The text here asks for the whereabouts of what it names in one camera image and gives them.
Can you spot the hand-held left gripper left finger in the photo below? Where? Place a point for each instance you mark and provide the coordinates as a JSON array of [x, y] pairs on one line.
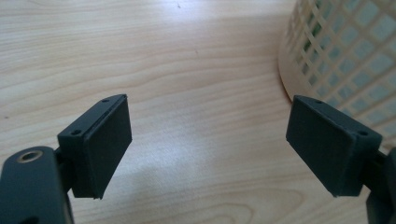
[[99, 149]]

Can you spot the orange plastic lattice basket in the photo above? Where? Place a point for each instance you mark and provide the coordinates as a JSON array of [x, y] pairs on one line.
[[342, 53]]

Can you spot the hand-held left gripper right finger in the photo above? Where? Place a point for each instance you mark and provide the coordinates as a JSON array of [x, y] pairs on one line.
[[323, 146]]

